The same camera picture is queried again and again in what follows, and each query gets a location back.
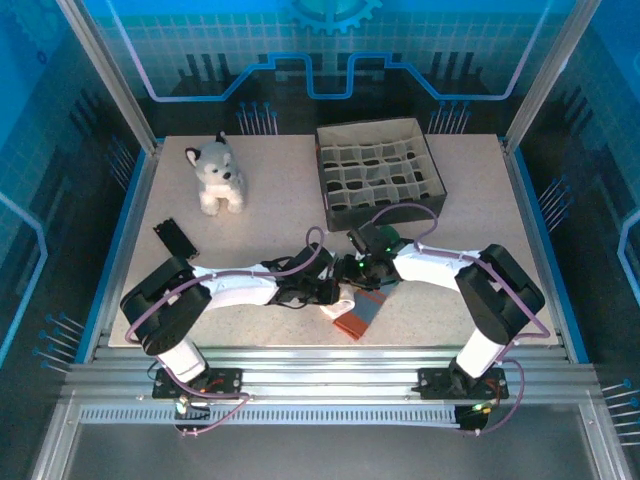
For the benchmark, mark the white sock with black stripes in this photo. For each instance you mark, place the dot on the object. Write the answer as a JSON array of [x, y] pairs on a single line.
[[342, 307]]

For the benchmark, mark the grey sock with orange cuff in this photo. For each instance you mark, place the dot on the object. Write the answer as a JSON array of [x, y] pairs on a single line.
[[362, 315]]

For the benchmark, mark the black divided organizer box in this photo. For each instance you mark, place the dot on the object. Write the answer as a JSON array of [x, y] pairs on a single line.
[[380, 170]]

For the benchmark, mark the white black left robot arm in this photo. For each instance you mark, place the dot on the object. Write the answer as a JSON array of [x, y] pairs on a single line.
[[235, 292]]

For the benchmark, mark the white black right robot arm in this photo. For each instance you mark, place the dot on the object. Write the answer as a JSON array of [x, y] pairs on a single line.
[[500, 295]]

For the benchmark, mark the grey white husky plush toy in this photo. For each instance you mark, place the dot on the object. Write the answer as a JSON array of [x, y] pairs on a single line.
[[217, 175]]

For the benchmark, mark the black rectangular metal plate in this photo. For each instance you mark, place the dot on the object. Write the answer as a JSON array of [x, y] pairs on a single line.
[[175, 240]]

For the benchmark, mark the small LED circuit board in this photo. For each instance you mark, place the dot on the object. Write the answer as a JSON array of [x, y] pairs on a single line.
[[477, 409], [185, 404]]

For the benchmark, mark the wide aluminium frame rail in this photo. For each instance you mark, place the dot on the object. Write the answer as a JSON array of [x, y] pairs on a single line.
[[380, 375]]

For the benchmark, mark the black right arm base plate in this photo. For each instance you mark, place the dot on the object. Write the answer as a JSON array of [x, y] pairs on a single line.
[[432, 380]]

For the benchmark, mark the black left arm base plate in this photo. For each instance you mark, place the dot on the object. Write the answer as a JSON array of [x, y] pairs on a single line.
[[227, 375]]

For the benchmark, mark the aluminium table side rail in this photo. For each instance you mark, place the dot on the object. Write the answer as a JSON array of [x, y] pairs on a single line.
[[136, 200], [526, 200]]

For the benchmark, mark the slanted aluminium frame post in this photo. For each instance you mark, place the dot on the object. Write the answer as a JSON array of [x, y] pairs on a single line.
[[550, 75], [111, 75]]

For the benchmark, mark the aluminium lower frame rail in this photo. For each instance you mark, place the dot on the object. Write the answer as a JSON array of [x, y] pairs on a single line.
[[57, 445], [604, 445]]

